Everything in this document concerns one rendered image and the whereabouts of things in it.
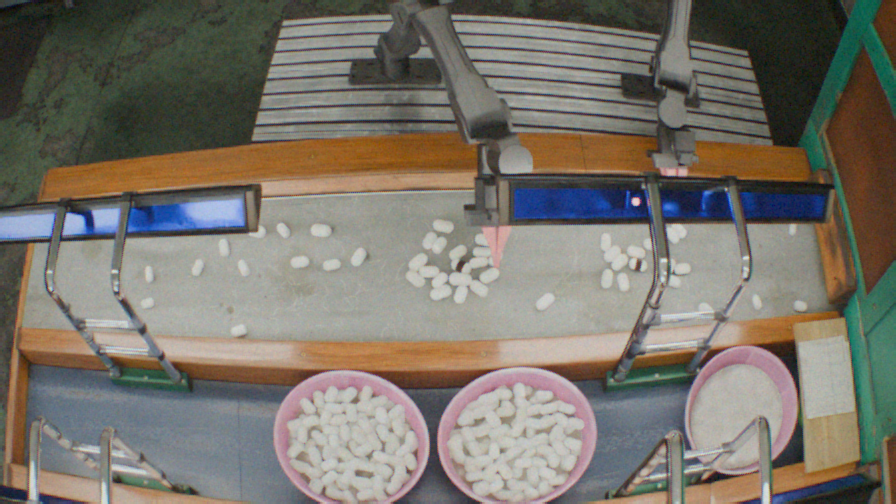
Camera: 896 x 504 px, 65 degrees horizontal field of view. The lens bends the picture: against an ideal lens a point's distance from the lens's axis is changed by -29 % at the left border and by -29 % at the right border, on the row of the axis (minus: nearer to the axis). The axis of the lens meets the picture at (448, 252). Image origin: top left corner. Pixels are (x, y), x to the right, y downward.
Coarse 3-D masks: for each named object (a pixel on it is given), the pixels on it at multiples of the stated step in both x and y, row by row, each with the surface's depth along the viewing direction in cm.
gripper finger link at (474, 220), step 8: (472, 216) 154; (480, 216) 154; (472, 224) 154; (480, 224) 154; (488, 224) 154; (496, 224) 154; (496, 232) 160; (504, 232) 155; (496, 240) 160; (504, 240) 156; (496, 248) 160; (496, 256) 158
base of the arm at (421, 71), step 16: (352, 64) 198; (368, 64) 198; (384, 64) 191; (400, 64) 191; (416, 64) 198; (432, 64) 198; (352, 80) 196; (368, 80) 195; (384, 80) 195; (400, 80) 195; (416, 80) 195; (432, 80) 195
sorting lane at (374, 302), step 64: (384, 192) 175; (448, 192) 175; (64, 256) 168; (128, 256) 168; (192, 256) 169; (256, 256) 169; (320, 256) 169; (384, 256) 169; (448, 256) 169; (512, 256) 169; (576, 256) 169; (704, 256) 168; (768, 256) 168; (64, 320) 161; (128, 320) 162; (192, 320) 162; (256, 320) 162; (320, 320) 163; (384, 320) 163; (448, 320) 163; (512, 320) 163; (576, 320) 163; (704, 320) 162
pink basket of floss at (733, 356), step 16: (736, 352) 157; (752, 352) 156; (768, 352) 155; (704, 368) 154; (720, 368) 159; (768, 368) 157; (784, 368) 153; (784, 384) 154; (688, 400) 151; (784, 400) 154; (688, 416) 153; (784, 416) 152; (688, 432) 148; (784, 432) 149; (752, 464) 149
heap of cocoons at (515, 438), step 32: (480, 416) 154; (512, 416) 156; (544, 416) 155; (576, 416) 155; (448, 448) 152; (480, 448) 152; (512, 448) 151; (544, 448) 151; (576, 448) 151; (480, 480) 150; (512, 480) 149; (544, 480) 148
